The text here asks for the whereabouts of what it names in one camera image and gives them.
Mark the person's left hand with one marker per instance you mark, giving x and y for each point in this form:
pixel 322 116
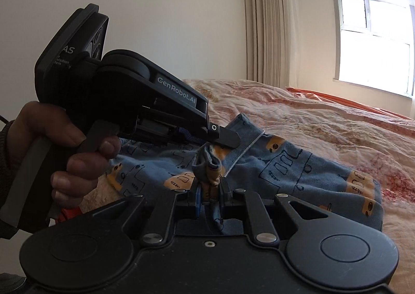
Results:
pixel 48 122

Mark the grey framed window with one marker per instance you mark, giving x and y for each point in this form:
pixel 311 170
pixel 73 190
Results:
pixel 373 54

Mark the beige curtain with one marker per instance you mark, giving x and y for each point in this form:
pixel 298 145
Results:
pixel 269 21

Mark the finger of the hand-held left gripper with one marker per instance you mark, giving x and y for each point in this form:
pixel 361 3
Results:
pixel 175 89
pixel 191 136

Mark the orange bed sheet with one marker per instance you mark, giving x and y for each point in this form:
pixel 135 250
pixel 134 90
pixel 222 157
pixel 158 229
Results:
pixel 340 102

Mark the blue printed pants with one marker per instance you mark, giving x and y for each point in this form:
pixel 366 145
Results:
pixel 291 167

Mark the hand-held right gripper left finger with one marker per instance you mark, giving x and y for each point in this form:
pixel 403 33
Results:
pixel 196 203

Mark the red cloth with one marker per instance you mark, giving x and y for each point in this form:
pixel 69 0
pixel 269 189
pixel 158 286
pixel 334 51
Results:
pixel 69 213

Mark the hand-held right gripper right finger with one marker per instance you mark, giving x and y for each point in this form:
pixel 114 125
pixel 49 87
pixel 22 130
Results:
pixel 224 195

